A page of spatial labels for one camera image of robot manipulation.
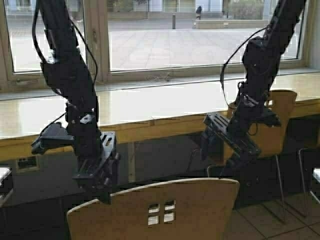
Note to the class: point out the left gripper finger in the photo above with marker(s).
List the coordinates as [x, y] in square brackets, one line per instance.
[113, 170]
[103, 195]

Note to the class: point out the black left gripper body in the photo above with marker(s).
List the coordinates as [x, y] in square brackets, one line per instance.
[93, 149]

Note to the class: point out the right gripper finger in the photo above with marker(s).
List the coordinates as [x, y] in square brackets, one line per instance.
[234, 164]
[211, 147]

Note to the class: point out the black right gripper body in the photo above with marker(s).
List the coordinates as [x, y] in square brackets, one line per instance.
[234, 131]

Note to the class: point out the plywood chair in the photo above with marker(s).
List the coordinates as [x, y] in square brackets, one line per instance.
[270, 136]
[183, 209]

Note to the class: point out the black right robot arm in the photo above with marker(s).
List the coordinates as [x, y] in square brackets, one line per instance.
[261, 60]

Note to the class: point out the robot base right corner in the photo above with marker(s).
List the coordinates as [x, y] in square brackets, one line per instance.
[315, 183]

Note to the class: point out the robot base left corner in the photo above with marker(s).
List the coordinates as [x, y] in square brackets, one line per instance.
[6, 184]

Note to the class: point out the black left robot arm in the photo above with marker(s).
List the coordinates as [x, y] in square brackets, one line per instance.
[67, 74]

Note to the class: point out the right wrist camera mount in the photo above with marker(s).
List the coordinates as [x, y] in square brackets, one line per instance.
[269, 118]

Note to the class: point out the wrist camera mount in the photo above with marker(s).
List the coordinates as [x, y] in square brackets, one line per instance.
[269, 118]
[51, 137]

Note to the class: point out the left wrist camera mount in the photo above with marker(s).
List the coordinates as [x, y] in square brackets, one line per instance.
[51, 137]

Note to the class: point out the window frame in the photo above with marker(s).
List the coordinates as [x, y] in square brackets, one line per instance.
[151, 44]

